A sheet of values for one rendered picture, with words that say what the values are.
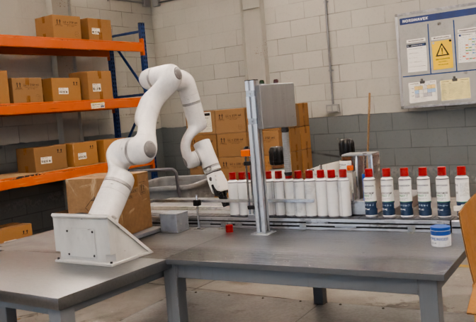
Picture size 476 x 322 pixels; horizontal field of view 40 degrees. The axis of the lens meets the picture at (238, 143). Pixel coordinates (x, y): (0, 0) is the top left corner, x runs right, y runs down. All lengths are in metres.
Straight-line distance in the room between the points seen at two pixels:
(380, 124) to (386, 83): 0.47
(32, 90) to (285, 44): 3.09
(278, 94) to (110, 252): 0.96
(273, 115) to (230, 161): 3.96
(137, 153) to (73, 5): 5.77
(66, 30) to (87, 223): 4.75
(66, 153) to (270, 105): 4.47
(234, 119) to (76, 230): 4.22
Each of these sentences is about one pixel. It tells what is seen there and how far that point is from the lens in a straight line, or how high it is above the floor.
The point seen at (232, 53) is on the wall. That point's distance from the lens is 8.46.
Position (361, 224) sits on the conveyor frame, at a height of 0.86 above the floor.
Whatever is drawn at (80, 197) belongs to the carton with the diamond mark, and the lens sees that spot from 3.07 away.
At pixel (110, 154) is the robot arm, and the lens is 2.76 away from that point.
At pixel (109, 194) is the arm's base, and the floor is 1.08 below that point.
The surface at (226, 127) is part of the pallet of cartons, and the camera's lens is 6.69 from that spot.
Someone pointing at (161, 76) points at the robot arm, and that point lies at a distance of 2.85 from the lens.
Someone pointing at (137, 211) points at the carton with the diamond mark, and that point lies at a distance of 3.05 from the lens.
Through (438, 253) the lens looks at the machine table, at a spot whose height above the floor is 0.83.
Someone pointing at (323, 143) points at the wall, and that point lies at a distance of 7.83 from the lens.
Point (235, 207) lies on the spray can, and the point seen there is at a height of 0.92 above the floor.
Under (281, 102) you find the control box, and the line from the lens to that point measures 2.79.
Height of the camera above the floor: 1.38
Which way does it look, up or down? 3 degrees down
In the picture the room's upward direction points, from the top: 5 degrees counter-clockwise
